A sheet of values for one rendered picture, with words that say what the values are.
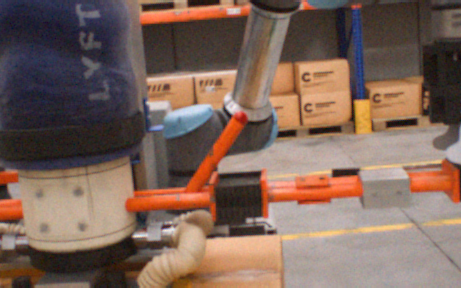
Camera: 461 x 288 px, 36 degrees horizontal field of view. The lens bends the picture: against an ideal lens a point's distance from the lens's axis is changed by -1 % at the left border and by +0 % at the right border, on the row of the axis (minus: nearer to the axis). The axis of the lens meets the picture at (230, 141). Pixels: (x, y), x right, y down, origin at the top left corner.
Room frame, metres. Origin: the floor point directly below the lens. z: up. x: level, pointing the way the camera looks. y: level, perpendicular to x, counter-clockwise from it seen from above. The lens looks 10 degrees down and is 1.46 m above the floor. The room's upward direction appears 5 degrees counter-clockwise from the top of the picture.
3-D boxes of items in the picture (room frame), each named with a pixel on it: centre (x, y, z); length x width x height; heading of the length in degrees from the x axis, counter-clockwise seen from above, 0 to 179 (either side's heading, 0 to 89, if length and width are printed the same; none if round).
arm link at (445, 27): (1.01, -0.34, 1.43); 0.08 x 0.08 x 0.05
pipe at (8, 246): (1.05, 0.24, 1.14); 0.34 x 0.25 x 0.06; 85
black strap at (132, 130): (1.06, 0.24, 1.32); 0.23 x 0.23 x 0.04
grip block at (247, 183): (1.03, -0.01, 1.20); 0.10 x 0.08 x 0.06; 175
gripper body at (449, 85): (1.01, -0.33, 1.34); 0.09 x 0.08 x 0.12; 85
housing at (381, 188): (1.02, -0.22, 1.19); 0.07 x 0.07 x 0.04; 85
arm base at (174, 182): (1.60, 0.09, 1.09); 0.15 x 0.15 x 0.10
